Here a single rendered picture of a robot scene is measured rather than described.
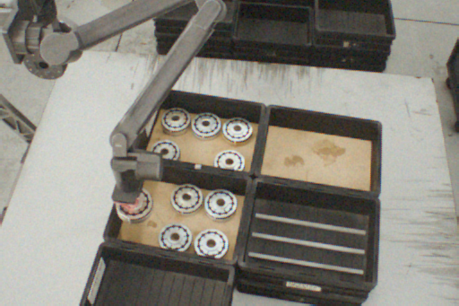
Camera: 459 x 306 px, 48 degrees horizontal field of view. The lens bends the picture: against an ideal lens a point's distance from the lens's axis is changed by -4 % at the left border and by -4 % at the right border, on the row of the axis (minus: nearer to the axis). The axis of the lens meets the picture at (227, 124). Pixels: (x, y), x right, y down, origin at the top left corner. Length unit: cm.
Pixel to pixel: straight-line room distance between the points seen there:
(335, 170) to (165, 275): 66
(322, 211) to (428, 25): 226
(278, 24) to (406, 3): 124
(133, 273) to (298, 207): 56
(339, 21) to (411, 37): 90
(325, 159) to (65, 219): 92
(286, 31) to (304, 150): 117
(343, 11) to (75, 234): 181
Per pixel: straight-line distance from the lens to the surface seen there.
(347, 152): 190
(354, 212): 177
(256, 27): 294
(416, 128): 220
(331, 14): 290
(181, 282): 163
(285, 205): 175
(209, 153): 184
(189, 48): 126
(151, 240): 169
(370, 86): 229
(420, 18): 382
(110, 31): 130
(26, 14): 149
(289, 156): 185
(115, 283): 166
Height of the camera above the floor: 235
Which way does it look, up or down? 53 degrees down
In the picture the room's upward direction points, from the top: 1 degrees clockwise
